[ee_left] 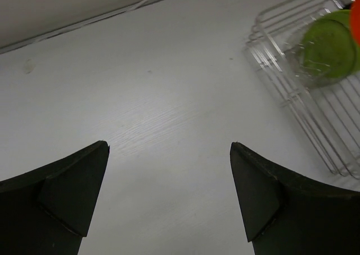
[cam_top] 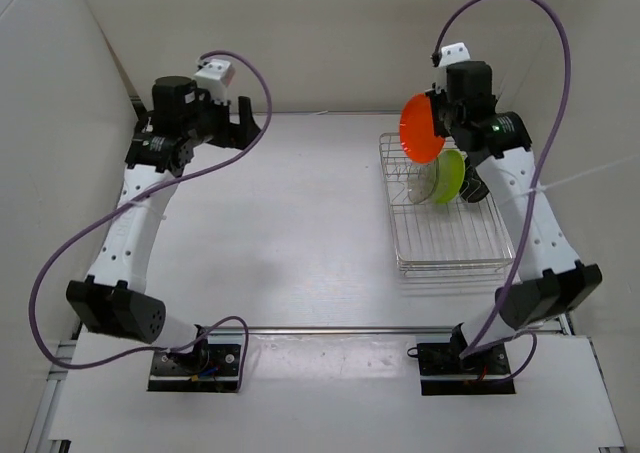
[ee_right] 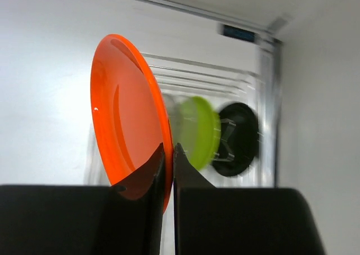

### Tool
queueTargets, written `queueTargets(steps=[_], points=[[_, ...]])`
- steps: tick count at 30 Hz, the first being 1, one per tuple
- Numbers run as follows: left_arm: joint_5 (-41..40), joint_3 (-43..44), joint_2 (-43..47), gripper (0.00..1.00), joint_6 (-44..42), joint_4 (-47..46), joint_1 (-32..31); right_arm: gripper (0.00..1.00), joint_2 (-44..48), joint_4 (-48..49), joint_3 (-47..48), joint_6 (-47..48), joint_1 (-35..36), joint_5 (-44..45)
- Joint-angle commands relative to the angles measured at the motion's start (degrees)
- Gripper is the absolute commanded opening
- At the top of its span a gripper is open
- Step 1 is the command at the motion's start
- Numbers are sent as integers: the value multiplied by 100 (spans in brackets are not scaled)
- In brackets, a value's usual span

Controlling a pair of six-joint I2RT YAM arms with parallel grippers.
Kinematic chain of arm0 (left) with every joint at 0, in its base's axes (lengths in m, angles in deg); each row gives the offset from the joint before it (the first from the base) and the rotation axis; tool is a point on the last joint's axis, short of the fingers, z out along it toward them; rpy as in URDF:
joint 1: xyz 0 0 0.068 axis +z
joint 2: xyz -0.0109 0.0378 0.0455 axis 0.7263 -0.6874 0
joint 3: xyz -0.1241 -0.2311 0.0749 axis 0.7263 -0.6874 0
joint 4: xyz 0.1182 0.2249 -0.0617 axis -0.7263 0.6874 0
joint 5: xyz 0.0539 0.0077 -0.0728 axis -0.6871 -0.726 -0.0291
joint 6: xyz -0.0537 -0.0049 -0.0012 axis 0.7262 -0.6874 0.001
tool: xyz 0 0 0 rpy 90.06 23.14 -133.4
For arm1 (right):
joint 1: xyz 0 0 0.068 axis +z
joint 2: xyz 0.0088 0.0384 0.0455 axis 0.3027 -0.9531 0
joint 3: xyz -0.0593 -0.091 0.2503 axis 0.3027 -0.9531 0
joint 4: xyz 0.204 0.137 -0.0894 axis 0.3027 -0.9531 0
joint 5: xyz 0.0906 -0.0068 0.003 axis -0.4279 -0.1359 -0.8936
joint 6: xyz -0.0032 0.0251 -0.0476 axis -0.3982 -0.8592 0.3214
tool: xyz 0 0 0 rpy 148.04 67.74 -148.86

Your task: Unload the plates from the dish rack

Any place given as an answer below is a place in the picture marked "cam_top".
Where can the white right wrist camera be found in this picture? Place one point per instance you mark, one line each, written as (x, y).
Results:
(450, 54)

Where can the black plastic plate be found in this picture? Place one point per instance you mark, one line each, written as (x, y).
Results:
(473, 189)

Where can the clear glass plate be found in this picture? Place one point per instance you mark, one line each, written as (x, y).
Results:
(421, 182)

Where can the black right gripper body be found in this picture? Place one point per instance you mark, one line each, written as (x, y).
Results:
(456, 120)

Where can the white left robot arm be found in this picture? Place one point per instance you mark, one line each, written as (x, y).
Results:
(111, 300)

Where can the aluminium frame rail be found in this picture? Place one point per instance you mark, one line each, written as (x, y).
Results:
(39, 440)

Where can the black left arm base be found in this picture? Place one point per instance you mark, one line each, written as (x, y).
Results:
(213, 368)

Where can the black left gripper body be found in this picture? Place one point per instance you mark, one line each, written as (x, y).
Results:
(211, 119)

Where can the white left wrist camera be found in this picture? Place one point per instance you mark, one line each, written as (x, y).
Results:
(215, 76)

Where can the orange plastic plate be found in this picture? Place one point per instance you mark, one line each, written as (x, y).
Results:
(417, 130)

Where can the metal wire dish rack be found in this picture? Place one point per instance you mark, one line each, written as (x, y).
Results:
(448, 239)

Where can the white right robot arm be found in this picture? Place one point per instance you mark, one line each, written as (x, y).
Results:
(547, 277)

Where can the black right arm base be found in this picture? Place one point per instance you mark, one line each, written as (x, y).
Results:
(443, 373)

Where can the lime green plastic plate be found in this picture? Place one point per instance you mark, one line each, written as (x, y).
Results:
(451, 172)

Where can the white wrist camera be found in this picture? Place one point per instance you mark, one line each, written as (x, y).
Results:
(450, 54)
(215, 76)

